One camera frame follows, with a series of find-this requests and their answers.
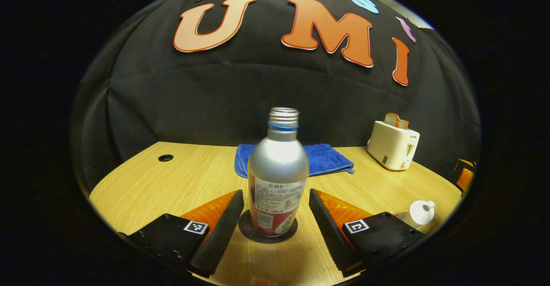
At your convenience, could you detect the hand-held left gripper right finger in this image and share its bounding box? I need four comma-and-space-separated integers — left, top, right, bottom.
308, 188, 425, 279

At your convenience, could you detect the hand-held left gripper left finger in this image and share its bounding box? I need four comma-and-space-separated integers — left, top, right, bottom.
117, 189, 245, 279

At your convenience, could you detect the dark round coaster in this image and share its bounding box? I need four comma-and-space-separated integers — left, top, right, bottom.
238, 210, 298, 244

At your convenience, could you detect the silver water bottle red label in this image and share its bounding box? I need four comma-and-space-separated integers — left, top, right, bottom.
247, 107, 310, 237

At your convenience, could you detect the blue towel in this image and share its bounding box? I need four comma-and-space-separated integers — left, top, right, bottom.
234, 143, 355, 179

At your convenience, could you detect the white toaster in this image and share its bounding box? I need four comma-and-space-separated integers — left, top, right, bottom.
367, 120, 421, 171

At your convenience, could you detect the black backdrop cloth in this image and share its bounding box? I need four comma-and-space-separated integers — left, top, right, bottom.
69, 0, 482, 192

